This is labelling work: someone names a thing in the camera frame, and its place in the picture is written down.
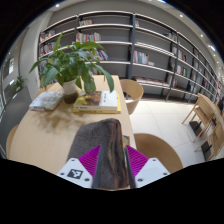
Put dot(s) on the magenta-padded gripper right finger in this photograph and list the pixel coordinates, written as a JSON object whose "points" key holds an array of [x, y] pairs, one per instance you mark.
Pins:
{"points": [[151, 171]]}

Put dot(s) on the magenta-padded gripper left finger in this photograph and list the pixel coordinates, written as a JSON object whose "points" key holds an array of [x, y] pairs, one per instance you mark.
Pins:
{"points": [[75, 173]]}

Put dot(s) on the small background potted plant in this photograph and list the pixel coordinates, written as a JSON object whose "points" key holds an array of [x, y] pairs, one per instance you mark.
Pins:
{"points": [[19, 83]]}

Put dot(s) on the light wooden shell chair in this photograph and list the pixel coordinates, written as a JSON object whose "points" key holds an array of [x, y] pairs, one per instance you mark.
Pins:
{"points": [[133, 93], [156, 150]]}

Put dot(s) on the green potted plant white pot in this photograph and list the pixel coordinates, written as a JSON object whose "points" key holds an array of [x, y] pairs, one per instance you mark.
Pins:
{"points": [[68, 66]]}

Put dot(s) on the yellow book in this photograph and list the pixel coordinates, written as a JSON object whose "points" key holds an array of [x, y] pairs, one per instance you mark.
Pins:
{"points": [[100, 111]]}

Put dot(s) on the grey shelf unit with books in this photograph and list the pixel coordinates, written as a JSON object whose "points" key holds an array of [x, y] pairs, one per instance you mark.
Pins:
{"points": [[150, 43]]}

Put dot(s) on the white cover book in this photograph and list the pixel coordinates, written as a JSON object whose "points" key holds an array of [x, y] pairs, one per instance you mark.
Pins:
{"points": [[46, 100]]}

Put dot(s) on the zigzag-striped brown towel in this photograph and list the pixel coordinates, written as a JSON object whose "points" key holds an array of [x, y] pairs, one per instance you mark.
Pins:
{"points": [[106, 143]]}

